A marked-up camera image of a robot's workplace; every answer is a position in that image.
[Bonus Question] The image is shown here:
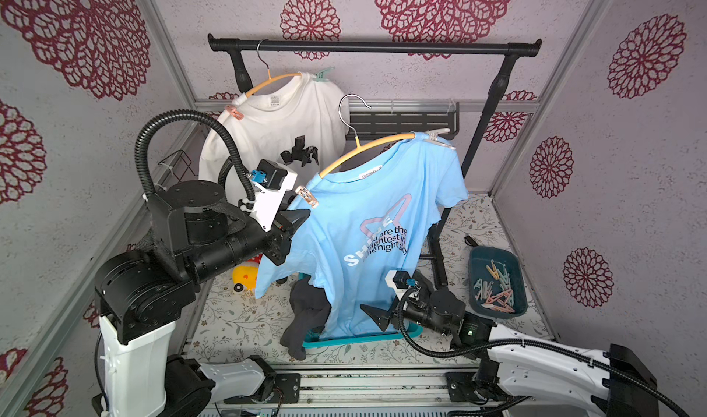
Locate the pink clothespin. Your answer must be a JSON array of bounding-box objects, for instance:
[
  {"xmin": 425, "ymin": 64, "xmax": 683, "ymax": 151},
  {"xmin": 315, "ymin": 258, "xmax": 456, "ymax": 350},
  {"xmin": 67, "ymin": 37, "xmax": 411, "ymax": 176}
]
[{"xmin": 225, "ymin": 104, "xmax": 244, "ymax": 121}]

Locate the black wire wall rack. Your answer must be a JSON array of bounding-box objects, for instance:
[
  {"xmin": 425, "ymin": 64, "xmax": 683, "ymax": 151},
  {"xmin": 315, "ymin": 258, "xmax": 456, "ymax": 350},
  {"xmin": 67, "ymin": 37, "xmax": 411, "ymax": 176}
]
[{"xmin": 158, "ymin": 149, "xmax": 198, "ymax": 184}]

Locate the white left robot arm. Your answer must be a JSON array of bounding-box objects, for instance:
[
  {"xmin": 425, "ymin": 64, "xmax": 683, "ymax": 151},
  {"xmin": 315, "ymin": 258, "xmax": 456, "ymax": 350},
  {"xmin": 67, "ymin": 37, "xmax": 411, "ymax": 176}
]
[{"xmin": 91, "ymin": 109, "xmax": 309, "ymax": 416}]

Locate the peach beige clothespin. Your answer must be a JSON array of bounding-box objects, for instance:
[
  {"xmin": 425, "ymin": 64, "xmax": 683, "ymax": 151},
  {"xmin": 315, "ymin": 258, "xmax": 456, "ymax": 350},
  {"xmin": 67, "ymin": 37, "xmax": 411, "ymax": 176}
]
[{"xmin": 295, "ymin": 186, "xmax": 319, "ymax": 208}]

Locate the teal plastic clothespin bin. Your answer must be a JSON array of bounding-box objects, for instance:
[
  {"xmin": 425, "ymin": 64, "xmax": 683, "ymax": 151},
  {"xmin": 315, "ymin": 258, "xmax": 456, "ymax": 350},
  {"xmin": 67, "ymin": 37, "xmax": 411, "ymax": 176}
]
[{"xmin": 468, "ymin": 246, "xmax": 528, "ymax": 319}]

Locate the yellow plush toy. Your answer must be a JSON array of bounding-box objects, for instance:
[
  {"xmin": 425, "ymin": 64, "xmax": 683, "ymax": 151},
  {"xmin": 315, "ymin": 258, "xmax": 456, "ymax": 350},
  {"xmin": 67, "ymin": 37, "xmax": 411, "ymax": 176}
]
[{"xmin": 231, "ymin": 254, "xmax": 263, "ymax": 293}]

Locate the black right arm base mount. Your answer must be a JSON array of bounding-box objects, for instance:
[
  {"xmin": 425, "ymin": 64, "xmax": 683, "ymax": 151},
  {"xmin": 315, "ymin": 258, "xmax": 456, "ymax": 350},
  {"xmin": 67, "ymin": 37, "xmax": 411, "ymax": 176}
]
[{"xmin": 445, "ymin": 360, "xmax": 510, "ymax": 405}]

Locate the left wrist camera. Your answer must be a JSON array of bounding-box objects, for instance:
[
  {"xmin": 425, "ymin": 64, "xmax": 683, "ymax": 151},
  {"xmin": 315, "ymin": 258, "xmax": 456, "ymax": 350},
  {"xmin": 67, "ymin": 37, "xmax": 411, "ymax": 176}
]
[{"xmin": 250, "ymin": 159, "xmax": 298, "ymax": 231}]

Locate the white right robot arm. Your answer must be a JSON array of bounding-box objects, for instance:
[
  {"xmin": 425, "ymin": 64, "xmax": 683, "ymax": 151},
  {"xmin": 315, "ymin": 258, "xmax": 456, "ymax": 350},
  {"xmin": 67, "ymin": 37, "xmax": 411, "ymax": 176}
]
[{"xmin": 362, "ymin": 283, "xmax": 686, "ymax": 416}]

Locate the black wall shelf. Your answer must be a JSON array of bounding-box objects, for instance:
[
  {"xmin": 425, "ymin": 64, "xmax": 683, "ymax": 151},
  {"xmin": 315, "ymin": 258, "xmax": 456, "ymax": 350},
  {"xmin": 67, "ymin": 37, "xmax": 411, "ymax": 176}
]
[{"xmin": 348, "ymin": 103, "xmax": 460, "ymax": 141}]

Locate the dark grey t-shirt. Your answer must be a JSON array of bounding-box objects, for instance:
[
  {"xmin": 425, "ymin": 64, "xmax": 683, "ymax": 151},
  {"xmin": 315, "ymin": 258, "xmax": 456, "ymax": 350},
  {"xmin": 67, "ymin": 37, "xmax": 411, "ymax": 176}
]
[{"xmin": 280, "ymin": 275, "xmax": 331, "ymax": 361}]

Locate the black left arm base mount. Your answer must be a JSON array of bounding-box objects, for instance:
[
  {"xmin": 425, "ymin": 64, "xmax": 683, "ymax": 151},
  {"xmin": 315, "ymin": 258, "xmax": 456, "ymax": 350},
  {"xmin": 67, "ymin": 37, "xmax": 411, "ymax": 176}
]
[{"xmin": 248, "ymin": 356, "xmax": 302, "ymax": 404}]

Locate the light blue t-shirt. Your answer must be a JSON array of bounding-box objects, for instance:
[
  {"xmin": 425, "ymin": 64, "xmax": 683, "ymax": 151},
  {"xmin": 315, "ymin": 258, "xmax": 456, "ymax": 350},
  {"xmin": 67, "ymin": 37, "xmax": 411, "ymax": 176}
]
[{"xmin": 254, "ymin": 133, "xmax": 469, "ymax": 339}]

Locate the wooden hanger with metal hook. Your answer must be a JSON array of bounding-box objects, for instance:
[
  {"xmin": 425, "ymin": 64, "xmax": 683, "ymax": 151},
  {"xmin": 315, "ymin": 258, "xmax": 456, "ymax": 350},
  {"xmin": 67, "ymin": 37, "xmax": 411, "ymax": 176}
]
[{"xmin": 245, "ymin": 39, "xmax": 302, "ymax": 98}]

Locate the mint green clothespin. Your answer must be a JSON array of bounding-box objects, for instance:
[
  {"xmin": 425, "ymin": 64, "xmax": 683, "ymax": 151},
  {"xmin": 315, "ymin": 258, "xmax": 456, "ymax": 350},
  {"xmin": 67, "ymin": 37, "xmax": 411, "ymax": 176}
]
[{"xmin": 312, "ymin": 67, "xmax": 334, "ymax": 82}]

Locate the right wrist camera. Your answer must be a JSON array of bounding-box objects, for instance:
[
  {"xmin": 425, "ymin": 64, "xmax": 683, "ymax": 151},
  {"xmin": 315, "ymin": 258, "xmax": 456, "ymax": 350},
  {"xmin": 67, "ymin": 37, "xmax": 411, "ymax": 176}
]
[{"xmin": 385, "ymin": 270, "xmax": 418, "ymax": 300}]

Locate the white clothespin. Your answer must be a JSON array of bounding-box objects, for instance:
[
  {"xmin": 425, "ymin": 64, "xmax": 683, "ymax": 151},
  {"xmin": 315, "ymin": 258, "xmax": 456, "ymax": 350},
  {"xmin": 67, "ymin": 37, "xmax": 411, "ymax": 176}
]
[{"xmin": 425, "ymin": 127, "xmax": 456, "ymax": 150}]

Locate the teal perforated tray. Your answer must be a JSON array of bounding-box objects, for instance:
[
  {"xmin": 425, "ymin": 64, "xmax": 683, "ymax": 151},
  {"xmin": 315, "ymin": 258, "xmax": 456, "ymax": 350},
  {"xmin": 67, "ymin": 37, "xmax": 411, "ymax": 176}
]
[{"xmin": 302, "ymin": 269, "xmax": 402, "ymax": 348}]

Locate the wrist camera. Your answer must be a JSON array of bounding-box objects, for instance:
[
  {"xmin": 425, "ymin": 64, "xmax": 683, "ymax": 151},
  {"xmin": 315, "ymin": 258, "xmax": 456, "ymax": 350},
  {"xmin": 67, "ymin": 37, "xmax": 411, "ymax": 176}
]
[
  {"xmin": 385, "ymin": 270, "xmax": 418, "ymax": 300},
  {"xmin": 250, "ymin": 159, "xmax": 298, "ymax": 231}
]

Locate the black clothes rack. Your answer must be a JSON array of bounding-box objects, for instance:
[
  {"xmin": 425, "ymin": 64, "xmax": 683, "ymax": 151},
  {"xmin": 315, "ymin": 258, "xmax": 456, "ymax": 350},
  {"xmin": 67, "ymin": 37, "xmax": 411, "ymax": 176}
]
[{"xmin": 207, "ymin": 33, "xmax": 543, "ymax": 291}]

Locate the white t-shirt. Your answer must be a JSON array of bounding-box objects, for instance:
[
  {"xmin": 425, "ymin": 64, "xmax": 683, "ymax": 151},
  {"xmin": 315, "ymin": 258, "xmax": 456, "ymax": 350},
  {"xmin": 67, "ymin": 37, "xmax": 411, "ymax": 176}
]
[{"xmin": 217, "ymin": 73, "xmax": 349, "ymax": 186}]

